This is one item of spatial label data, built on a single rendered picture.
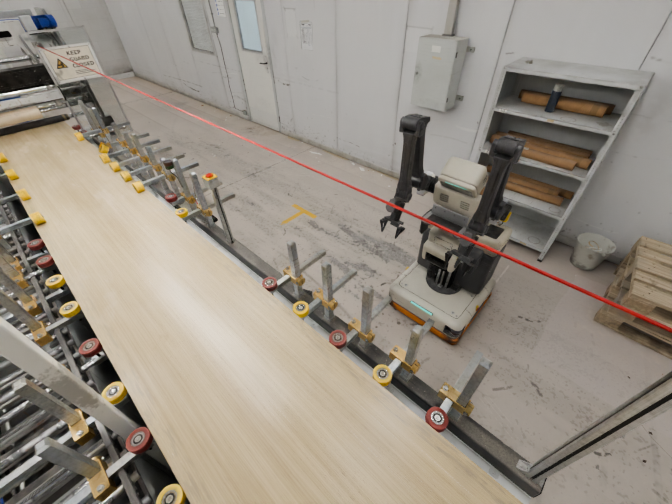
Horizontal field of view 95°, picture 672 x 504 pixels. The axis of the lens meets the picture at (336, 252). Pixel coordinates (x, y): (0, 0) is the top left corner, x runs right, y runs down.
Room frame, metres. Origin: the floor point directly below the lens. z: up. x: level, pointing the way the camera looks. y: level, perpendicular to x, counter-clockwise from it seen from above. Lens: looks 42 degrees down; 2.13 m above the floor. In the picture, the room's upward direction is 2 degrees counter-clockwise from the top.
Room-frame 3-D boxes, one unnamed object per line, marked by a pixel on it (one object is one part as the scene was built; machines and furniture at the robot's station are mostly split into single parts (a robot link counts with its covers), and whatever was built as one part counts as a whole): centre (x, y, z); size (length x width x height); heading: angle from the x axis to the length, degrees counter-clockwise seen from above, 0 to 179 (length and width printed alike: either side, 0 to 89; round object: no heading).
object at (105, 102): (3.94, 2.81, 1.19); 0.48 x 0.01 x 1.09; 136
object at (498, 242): (1.71, -0.92, 0.59); 0.55 x 0.34 x 0.83; 46
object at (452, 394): (0.51, -0.47, 0.82); 0.14 x 0.06 x 0.05; 46
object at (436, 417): (0.42, -0.36, 0.85); 0.08 x 0.08 x 0.11
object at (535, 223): (2.56, -1.81, 0.78); 0.90 x 0.45 x 1.55; 46
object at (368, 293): (0.85, -0.13, 0.90); 0.04 x 0.04 x 0.48; 46
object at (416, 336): (0.67, -0.31, 0.86); 0.04 x 0.04 x 0.48; 46
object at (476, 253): (1.48, -0.78, 0.68); 0.28 x 0.27 x 0.25; 46
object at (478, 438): (2.02, 1.08, 0.67); 5.11 x 0.08 x 0.10; 46
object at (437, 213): (1.43, -0.65, 0.99); 0.28 x 0.16 x 0.22; 46
